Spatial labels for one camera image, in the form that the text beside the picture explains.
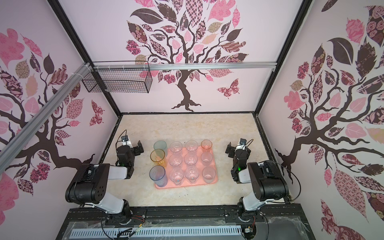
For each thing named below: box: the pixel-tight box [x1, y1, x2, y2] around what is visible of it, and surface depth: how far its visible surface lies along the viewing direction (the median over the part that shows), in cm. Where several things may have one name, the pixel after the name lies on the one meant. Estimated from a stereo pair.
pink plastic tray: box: [154, 146, 218, 190], surface depth 87 cm
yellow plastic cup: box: [150, 148, 167, 169], surface depth 85 cm
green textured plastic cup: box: [153, 140, 167, 150], surface depth 92 cm
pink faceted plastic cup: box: [201, 139, 213, 151], surface depth 97 cm
